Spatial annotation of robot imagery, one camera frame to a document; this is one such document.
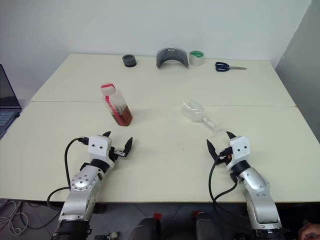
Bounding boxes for clear wine glass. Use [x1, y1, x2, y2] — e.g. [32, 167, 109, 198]
[181, 99, 226, 137]

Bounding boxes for reddish brown blurred object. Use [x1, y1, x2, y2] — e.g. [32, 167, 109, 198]
[298, 219, 320, 240]

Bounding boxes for plastic bottle with red liquid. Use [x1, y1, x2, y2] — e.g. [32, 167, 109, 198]
[100, 82, 134, 128]

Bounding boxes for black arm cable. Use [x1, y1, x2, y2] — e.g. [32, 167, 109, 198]
[209, 147, 253, 236]
[46, 136, 90, 208]

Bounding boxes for grey curved visor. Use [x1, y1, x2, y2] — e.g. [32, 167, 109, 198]
[155, 47, 189, 69]

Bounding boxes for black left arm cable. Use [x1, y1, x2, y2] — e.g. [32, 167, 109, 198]
[46, 136, 90, 208]

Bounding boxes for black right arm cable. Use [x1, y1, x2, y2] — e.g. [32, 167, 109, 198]
[209, 147, 253, 236]

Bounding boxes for grey partition panel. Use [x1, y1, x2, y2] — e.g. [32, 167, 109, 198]
[274, 0, 320, 146]

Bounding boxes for tape roll with green core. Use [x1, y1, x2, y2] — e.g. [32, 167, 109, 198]
[188, 50, 206, 67]

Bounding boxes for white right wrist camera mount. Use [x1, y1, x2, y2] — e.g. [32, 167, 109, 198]
[226, 136, 251, 171]

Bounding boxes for grey laptop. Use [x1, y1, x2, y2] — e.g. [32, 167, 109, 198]
[0, 64, 23, 141]

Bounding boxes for blue handled scissors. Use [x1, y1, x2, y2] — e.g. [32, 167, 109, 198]
[215, 61, 248, 73]

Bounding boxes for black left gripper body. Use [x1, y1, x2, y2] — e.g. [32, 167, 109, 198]
[109, 146, 126, 162]

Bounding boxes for white floor cables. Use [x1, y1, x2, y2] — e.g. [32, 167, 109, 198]
[0, 198, 30, 236]

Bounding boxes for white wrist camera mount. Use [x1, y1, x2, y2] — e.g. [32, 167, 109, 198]
[226, 136, 251, 171]
[88, 135, 118, 171]

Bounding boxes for black round tape roll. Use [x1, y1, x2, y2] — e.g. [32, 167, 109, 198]
[122, 54, 137, 68]

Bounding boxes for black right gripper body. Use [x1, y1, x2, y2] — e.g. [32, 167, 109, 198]
[216, 147, 234, 165]

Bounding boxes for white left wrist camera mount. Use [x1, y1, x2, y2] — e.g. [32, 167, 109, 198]
[88, 135, 118, 171]

